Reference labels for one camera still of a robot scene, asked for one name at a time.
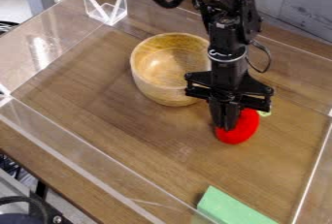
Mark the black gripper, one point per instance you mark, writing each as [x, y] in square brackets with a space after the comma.
[250, 94]

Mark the red plush fruit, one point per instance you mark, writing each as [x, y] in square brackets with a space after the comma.
[244, 129]

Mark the light wooden bowl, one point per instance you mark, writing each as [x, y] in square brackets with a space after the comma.
[161, 59]

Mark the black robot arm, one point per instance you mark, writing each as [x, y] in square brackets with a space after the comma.
[232, 23]

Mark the green foam block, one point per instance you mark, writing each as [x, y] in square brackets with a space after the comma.
[227, 211]

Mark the clear acrylic enclosure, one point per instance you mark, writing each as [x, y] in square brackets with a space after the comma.
[96, 120]

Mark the black table bracket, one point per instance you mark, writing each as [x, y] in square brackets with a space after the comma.
[39, 195]

